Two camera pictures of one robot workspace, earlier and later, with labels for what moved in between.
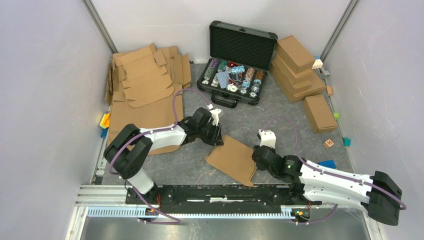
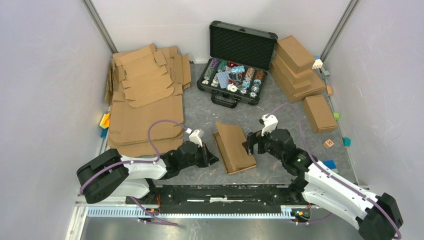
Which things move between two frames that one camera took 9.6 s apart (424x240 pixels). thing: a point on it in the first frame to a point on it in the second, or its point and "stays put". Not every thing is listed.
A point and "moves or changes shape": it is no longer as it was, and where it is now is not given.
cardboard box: [235, 159] moves or changes shape
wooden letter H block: [328, 144] stays put
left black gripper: [218, 141] to [208, 157]
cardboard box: [316, 88] stays put
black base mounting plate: [218, 199] stays put
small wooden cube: [330, 90] stays put
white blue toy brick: [318, 63] stays put
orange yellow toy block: [105, 121] stays put
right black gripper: [270, 148] to [251, 139]
